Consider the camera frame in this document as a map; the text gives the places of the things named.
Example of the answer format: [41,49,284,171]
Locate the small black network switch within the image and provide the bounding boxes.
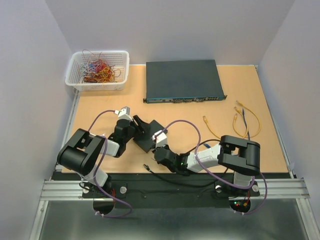
[133,120,164,153]

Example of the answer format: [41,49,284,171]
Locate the black ethernet cable teal plug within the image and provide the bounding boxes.
[143,139,229,188]

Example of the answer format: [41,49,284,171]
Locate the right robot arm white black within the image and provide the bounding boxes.
[152,132,261,195]

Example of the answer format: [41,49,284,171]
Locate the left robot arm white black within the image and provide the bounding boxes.
[57,115,155,176]

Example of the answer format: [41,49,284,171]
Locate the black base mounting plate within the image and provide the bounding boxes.
[51,172,295,210]

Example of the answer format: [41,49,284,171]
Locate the white perforated plastic basket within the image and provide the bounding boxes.
[64,49,130,92]

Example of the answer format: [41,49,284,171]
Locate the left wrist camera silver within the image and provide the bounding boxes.
[117,106,133,122]

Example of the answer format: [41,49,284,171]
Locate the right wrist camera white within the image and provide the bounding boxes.
[151,130,168,149]

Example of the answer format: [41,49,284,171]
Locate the blue ethernet cable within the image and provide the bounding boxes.
[201,107,251,148]

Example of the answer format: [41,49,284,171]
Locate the large blue rack network switch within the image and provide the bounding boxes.
[143,59,227,104]

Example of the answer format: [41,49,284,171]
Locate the tangled colourful wires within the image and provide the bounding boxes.
[72,48,122,102]

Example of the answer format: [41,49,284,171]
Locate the yellow ethernet cable short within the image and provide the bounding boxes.
[232,107,250,139]

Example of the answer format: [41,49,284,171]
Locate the yellow ethernet cable long loop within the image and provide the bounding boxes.
[235,100,262,140]

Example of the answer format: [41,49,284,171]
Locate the aluminium rail frame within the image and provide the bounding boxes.
[30,65,319,240]

